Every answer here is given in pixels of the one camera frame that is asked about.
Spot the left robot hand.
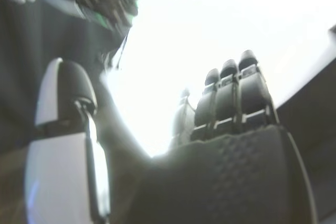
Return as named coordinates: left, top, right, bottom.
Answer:
left=25, top=49, right=318, bottom=224

